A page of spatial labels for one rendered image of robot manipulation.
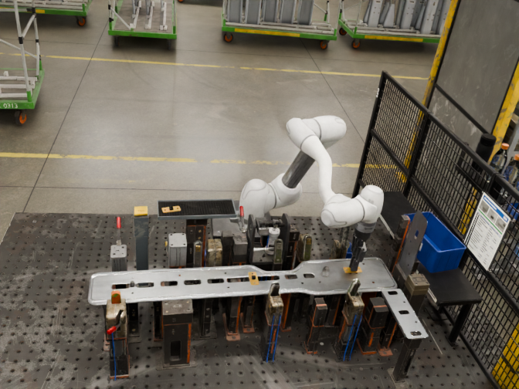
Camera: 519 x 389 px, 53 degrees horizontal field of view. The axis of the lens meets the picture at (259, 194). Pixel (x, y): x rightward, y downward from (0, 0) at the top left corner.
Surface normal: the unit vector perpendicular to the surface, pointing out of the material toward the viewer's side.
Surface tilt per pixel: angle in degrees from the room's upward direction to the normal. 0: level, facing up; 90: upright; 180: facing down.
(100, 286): 0
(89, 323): 0
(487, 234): 90
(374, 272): 0
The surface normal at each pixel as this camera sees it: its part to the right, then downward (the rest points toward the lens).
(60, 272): 0.11, -0.84
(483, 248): -0.98, 0.02
